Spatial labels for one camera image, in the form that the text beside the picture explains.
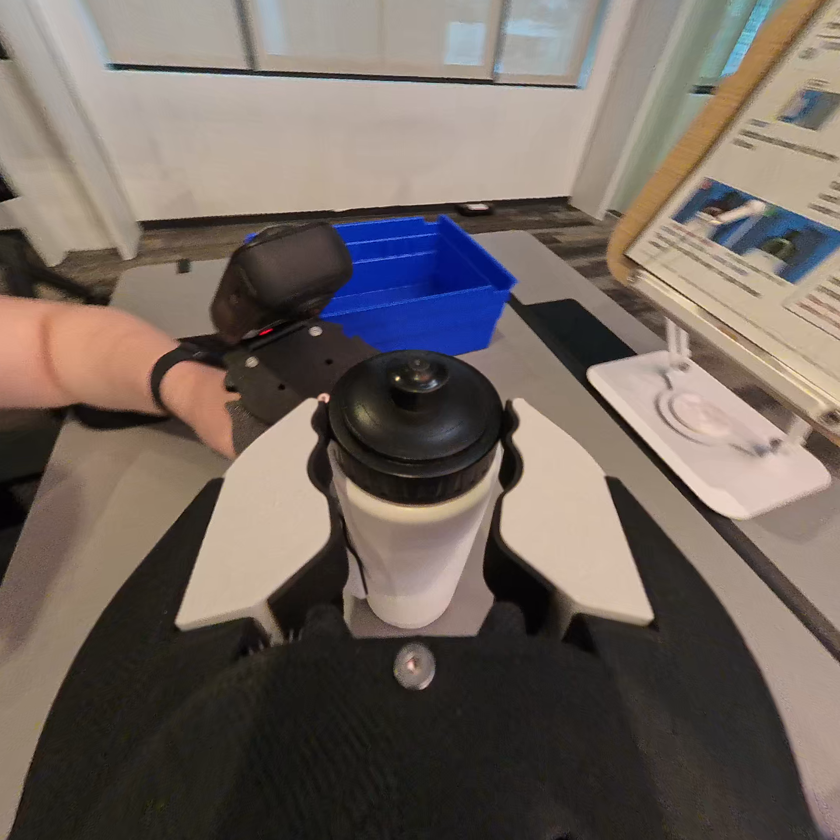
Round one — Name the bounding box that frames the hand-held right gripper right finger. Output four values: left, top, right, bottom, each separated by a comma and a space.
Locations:
484, 398, 656, 647

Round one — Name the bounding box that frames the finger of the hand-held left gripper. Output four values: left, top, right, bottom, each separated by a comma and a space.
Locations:
335, 486, 371, 599

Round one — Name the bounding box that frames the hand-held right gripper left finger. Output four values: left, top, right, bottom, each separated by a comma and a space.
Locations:
175, 398, 347, 641

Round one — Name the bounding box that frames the white plastic bottle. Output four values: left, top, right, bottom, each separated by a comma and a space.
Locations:
328, 446, 503, 630

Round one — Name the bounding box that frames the blue plastic bin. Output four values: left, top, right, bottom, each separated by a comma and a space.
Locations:
244, 214, 518, 355

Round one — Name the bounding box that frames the black bottle lid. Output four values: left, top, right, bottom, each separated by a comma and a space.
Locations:
328, 350, 505, 505

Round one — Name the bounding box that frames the person's left forearm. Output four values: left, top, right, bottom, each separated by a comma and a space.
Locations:
0, 295, 175, 411

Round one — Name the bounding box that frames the person's left hand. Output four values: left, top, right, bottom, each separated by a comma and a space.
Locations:
161, 364, 247, 459

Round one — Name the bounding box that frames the white stand base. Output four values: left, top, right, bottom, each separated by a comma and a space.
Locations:
586, 315, 832, 521

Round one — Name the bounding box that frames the black wrist band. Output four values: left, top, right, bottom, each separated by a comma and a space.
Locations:
150, 344, 198, 416

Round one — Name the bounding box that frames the framed glass window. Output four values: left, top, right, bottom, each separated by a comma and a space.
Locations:
85, 0, 605, 89

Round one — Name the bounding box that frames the printed instruction sheet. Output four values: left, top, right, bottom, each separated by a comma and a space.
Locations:
626, 3, 840, 368

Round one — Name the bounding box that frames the wooden document board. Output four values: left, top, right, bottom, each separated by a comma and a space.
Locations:
607, 0, 840, 450

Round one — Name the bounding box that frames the metal page holder wire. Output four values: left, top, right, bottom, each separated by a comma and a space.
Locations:
630, 200, 769, 283

